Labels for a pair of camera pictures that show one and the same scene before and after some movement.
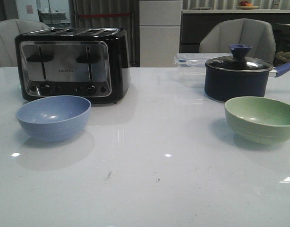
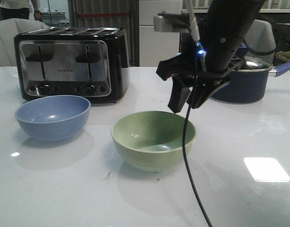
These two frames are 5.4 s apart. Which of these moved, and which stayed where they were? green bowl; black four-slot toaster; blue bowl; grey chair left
Moved: green bowl
Stayed: grey chair left; blue bowl; black four-slot toaster
